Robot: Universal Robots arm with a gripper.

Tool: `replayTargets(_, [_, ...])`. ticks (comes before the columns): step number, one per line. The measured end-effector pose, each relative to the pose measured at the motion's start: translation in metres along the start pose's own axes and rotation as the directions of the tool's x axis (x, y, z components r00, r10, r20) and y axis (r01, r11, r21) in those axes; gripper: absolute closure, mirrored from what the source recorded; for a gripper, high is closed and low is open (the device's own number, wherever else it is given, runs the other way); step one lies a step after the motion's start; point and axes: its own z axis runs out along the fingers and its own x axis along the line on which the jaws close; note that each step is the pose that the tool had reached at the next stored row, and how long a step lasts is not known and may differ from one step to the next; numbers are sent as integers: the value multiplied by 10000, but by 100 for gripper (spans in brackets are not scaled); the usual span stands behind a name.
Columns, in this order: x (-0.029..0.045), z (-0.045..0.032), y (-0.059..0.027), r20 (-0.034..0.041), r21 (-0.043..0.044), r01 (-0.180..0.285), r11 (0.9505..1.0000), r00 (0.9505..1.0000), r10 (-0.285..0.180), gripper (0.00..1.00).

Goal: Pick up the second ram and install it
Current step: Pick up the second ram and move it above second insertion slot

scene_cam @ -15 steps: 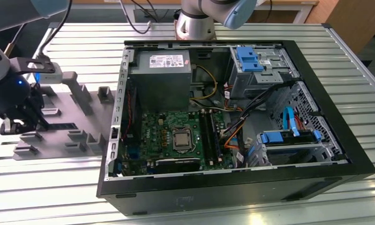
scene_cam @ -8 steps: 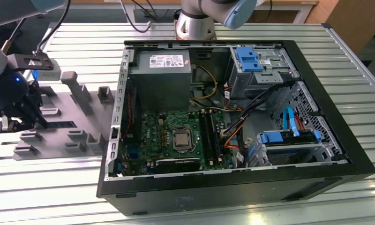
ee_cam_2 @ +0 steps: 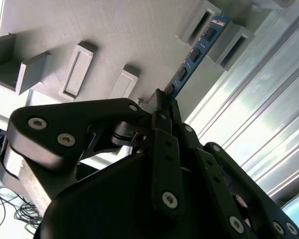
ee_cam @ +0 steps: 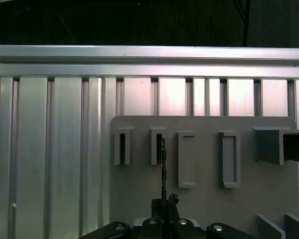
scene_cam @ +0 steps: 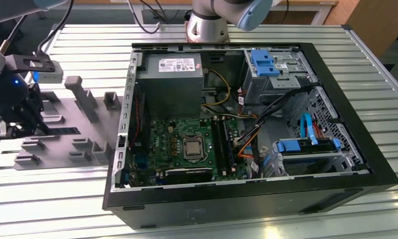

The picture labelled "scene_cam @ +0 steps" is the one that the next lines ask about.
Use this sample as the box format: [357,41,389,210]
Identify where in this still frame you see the black graphics card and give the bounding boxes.
[156,167,215,185]

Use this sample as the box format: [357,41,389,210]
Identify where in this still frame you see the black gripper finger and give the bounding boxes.
[0,84,51,140]

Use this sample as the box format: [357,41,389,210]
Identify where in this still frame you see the black flat cable bundle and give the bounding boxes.
[252,86,315,130]

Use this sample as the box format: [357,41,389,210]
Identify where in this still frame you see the grey parts rack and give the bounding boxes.
[14,76,126,172]

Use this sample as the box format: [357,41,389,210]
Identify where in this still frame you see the dark blue RAM stick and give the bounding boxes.
[48,126,80,134]
[219,119,236,172]

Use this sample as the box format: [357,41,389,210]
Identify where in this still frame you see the brown wooden cabinet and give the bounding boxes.
[347,0,398,58]

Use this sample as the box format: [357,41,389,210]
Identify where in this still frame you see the hard disk in blue carrier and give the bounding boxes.
[275,138,343,156]

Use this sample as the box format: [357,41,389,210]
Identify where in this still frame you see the metal drive cage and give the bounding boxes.
[241,48,320,107]

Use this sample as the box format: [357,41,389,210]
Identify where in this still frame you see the silver CPU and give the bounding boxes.
[186,142,203,155]

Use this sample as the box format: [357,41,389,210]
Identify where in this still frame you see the metal socket cover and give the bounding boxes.
[182,134,208,163]

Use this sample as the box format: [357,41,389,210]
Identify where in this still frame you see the orange yellow red wires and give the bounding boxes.
[237,145,255,160]

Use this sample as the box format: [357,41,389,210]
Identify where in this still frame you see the yellow wire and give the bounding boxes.
[200,69,232,113]

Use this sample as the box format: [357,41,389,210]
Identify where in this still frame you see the black open PC case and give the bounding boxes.
[102,42,398,229]

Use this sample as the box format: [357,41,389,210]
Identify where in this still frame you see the grey power supply unit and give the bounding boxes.
[136,52,205,121]

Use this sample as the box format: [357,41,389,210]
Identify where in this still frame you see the metal disk bay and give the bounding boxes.
[261,138,369,179]

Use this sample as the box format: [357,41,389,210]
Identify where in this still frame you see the black camera cable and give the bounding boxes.
[35,0,75,57]

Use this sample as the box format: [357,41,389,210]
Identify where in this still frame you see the black cable white plug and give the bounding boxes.
[128,0,166,35]

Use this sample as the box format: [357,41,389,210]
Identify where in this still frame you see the empty black RAM slot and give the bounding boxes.
[211,116,221,175]

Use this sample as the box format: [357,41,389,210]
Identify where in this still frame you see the red SATA cable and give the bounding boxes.
[312,121,327,140]

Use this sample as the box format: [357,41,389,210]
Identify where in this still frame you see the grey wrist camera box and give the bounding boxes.
[31,60,66,85]

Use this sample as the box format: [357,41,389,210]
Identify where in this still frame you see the green Dell motherboard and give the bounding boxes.
[132,116,253,187]

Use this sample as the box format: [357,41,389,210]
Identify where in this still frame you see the blue SATA cable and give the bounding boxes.
[300,113,320,146]

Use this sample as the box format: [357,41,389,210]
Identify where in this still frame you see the black camera bracket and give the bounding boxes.
[4,54,54,75]

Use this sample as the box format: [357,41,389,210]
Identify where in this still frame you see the blue plastic drive bracket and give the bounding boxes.
[251,49,281,77]

